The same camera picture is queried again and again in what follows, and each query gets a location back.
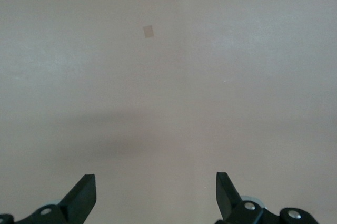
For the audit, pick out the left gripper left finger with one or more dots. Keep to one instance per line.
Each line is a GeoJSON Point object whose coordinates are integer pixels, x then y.
{"type": "Point", "coordinates": [79, 203]}

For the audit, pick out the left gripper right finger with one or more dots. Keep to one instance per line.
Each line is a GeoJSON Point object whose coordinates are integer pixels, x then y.
{"type": "Point", "coordinates": [231, 203]}

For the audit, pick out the brown tape patch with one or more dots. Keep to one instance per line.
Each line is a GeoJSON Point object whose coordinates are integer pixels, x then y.
{"type": "Point", "coordinates": [148, 31]}

